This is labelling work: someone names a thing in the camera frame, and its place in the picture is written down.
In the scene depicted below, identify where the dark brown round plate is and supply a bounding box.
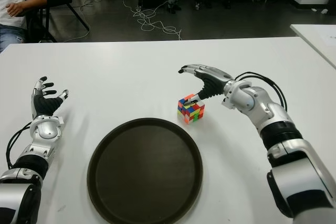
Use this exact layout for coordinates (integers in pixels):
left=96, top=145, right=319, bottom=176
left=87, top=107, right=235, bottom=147
left=87, top=118, right=204, bottom=224

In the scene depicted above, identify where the multicoloured Rubik's cube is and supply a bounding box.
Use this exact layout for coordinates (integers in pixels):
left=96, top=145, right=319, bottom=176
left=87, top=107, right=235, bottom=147
left=177, top=93, right=206, bottom=124

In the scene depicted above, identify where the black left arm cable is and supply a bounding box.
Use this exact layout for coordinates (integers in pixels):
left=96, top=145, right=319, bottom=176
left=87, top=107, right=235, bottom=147
left=5, top=124, right=34, bottom=169

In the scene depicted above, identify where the tangled white floor cable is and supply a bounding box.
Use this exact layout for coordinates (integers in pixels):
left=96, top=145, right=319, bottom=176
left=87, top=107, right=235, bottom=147
left=123, top=0, right=182, bottom=40

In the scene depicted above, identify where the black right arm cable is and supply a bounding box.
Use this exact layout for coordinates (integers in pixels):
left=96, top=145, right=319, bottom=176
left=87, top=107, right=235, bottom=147
left=234, top=71, right=288, bottom=112

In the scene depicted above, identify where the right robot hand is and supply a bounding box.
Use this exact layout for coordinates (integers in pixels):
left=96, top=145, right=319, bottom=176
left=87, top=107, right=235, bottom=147
left=177, top=63, right=235, bottom=109

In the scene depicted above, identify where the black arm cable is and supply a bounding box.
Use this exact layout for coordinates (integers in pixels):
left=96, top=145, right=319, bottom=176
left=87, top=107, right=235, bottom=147
left=5, top=124, right=34, bottom=169
left=234, top=71, right=288, bottom=112

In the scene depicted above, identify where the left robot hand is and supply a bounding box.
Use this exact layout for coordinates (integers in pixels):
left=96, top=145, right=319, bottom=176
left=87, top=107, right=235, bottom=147
left=31, top=76, right=69, bottom=120

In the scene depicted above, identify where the white side table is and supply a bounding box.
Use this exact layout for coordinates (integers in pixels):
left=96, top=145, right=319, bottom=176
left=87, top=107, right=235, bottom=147
left=289, top=24, right=336, bottom=69

